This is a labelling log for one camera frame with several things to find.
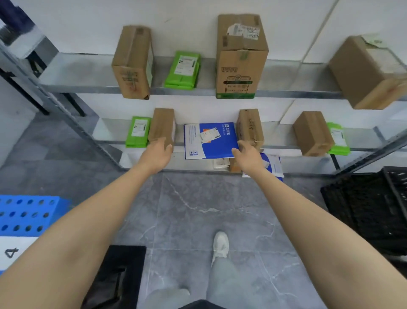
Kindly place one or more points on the person's right forearm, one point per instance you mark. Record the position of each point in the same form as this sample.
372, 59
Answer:
318, 235

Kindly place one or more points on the tall narrow cardboard box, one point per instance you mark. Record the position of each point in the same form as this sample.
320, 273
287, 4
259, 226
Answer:
132, 63

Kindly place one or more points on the person's left thumb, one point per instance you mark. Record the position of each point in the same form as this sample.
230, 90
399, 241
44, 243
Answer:
169, 149

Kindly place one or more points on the person's white shoe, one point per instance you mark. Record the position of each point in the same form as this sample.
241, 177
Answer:
220, 246

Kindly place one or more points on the black plastic crate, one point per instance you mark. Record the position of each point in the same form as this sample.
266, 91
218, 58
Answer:
368, 207

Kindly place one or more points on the blue document envelope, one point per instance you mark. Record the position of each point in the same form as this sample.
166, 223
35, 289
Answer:
210, 145

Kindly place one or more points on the person's right thumb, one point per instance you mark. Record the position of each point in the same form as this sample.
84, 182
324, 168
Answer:
236, 152

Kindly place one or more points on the green mailer bag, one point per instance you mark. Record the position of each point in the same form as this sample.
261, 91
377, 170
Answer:
138, 132
339, 140

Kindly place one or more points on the person's left hand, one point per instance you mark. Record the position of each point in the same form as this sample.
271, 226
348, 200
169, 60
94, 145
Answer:
154, 157

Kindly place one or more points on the grey metal shelf rack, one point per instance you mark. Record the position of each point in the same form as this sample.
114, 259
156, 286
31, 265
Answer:
95, 76

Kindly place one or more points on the black table frame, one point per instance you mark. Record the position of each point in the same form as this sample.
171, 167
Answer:
35, 95

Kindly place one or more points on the person's black top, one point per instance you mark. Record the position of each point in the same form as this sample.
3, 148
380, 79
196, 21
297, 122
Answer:
200, 304

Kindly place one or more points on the black bag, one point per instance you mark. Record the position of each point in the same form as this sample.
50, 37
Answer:
117, 277

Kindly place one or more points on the person's right hand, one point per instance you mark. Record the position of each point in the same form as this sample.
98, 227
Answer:
251, 160

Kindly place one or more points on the medium plain cardboard box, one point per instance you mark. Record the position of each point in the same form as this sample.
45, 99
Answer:
311, 133

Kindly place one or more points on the large green-printed cardboard box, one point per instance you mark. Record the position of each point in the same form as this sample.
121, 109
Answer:
240, 63

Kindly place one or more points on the small plain cardboard box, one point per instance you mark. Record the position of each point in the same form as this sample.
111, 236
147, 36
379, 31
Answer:
161, 125

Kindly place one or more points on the person's left forearm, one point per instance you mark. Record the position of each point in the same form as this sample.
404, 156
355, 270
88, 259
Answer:
79, 235

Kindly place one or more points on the white paper label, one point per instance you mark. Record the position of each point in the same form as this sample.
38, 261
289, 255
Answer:
16, 250

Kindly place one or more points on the blue and white envelope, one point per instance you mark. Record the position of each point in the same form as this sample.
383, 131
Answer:
275, 165

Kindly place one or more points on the person's grey trousers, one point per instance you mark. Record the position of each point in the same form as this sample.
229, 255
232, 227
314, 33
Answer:
225, 286

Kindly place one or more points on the small printed cardboard box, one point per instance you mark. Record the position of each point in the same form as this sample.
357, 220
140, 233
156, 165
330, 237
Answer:
249, 125

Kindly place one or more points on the small brown parcel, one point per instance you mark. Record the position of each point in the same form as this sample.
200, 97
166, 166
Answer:
234, 166

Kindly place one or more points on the blue perforated plastic crate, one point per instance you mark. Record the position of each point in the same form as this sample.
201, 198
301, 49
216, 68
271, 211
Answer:
28, 215

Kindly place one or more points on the cardboard box with white label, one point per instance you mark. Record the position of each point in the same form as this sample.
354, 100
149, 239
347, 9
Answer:
365, 76

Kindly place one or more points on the stacked green mailer bags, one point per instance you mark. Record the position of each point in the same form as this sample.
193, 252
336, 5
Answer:
183, 70

